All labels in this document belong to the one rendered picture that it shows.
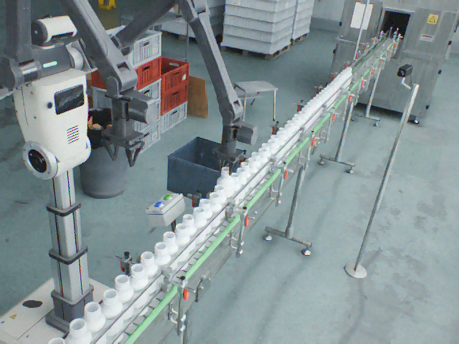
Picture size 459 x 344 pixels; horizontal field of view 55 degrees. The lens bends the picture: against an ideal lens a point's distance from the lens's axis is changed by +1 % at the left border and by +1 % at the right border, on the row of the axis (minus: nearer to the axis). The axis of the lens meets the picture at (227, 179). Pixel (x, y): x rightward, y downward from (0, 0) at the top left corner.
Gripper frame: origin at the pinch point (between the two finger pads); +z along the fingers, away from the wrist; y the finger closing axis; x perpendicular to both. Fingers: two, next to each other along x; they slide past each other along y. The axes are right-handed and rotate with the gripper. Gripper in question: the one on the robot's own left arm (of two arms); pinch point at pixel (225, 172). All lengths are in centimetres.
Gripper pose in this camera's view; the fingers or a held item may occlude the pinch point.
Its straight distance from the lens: 168.3
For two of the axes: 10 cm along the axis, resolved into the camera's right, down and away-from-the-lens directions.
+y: -8.9, -2.9, 3.5
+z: -0.9, 8.7, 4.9
